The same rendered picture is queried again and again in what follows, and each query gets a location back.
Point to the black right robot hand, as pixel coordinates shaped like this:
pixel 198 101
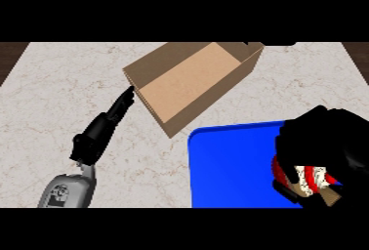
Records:
pixel 326 143

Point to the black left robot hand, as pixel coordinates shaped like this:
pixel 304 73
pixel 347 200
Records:
pixel 98 128

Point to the red and white cupcake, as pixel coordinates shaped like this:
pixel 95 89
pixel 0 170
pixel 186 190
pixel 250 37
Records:
pixel 310 182

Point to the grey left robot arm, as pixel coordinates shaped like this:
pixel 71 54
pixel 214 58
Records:
pixel 67 192

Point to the blue tray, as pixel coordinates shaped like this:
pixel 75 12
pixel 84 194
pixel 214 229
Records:
pixel 235 166

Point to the brown cardboard box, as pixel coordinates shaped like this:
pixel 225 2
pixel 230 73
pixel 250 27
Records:
pixel 192 84

